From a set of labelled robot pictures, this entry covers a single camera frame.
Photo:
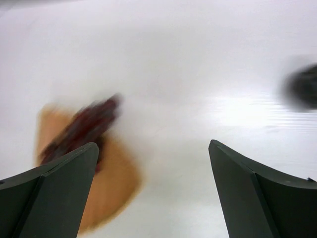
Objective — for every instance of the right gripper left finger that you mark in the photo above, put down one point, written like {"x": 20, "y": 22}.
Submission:
{"x": 48, "y": 201}

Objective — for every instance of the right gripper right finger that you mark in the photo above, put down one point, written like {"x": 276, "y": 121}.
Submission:
{"x": 261, "y": 202}

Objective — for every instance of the dark red grape bunch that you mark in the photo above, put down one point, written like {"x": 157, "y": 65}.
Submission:
{"x": 60, "y": 132}

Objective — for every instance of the dark fake fruit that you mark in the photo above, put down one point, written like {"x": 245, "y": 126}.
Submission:
{"x": 298, "y": 87}

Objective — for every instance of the woven triangular fruit basket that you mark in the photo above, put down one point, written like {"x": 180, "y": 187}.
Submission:
{"x": 116, "y": 183}

